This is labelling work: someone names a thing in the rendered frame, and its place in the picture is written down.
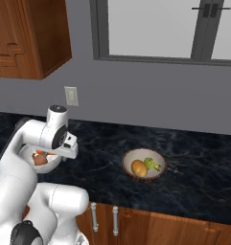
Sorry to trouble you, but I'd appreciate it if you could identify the wooden wall cupboard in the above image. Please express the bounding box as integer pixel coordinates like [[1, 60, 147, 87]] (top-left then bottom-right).
[[0, 0, 73, 81]]

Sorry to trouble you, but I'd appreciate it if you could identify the grey window frame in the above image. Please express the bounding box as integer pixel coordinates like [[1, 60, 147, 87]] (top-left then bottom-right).
[[89, 0, 231, 68]]

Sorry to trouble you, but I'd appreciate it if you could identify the yellow potato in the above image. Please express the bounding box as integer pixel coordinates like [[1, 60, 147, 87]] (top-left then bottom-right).
[[130, 159, 149, 179]]

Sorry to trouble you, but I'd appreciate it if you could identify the wooden base cupboard door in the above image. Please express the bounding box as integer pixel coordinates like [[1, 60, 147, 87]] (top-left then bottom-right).
[[104, 203, 231, 245], [76, 201, 105, 245]]

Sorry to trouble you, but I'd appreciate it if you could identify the orange carrot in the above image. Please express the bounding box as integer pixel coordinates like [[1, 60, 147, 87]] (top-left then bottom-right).
[[35, 148, 58, 157]]

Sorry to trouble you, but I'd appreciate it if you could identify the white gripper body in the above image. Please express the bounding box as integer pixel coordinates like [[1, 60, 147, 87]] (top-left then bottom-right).
[[47, 143, 80, 160]]

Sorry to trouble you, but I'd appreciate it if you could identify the green broccoli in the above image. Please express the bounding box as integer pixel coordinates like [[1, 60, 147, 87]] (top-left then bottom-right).
[[143, 156, 162, 172]]

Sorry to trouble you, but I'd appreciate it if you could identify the white bowl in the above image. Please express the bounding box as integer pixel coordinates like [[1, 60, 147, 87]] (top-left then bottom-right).
[[17, 144, 62, 175]]

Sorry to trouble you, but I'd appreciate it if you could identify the silver cupboard handle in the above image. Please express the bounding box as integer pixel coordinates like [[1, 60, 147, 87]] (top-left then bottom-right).
[[90, 202, 100, 234], [111, 205, 120, 237]]

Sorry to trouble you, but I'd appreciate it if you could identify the brown wooden bowl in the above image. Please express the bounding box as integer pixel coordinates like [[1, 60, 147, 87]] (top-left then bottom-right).
[[121, 147, 169, 185]]

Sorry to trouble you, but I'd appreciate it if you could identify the white wall outlet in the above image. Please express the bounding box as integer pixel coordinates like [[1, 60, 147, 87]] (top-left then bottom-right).
[[63, 85, 80, 107]]

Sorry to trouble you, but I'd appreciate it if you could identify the brown onion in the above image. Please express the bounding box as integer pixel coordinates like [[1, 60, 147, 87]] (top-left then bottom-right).
[[33, 154, 49, 167]]

